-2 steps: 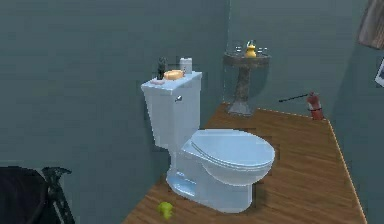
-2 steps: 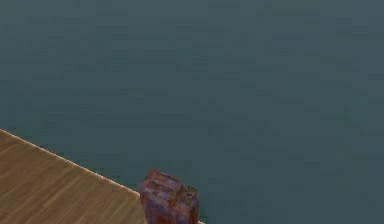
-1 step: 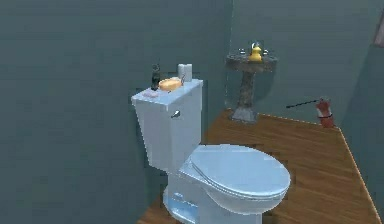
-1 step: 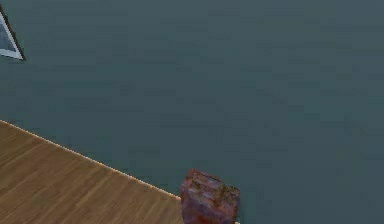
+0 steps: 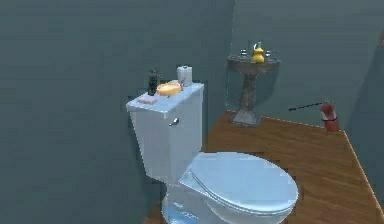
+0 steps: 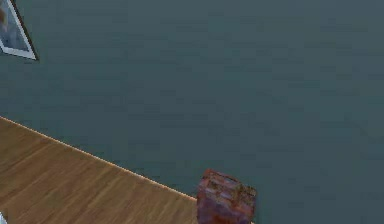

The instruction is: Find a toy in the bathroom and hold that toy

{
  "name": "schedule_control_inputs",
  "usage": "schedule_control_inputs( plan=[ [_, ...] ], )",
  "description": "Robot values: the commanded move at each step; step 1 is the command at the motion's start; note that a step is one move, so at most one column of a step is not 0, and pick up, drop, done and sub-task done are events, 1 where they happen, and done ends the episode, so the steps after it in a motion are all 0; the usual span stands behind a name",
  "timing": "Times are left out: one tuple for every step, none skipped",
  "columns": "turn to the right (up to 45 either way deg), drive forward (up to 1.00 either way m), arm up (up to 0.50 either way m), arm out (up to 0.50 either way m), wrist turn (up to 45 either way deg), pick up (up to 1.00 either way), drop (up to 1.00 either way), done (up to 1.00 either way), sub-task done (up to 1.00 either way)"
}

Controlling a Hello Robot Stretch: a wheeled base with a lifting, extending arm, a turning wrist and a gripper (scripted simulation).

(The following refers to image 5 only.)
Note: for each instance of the pink soap bar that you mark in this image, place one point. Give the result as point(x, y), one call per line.
point(147, 99)

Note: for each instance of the grey pedestal sink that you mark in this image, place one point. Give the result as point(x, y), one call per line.
point(248, 96)

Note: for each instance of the dark green soap bottle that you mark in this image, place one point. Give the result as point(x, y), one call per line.
point(153, 83)

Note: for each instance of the yellow duck toy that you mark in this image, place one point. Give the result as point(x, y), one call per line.
point(257, 56)

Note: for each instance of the silver sink tap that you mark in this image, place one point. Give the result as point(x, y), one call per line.
point(268, 54)
point(243, 53)

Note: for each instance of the white toilet paper roll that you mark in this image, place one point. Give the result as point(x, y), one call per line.
point(185, 75)

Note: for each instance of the red toilet plunger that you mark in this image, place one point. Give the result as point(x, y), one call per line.
point(328, 116)

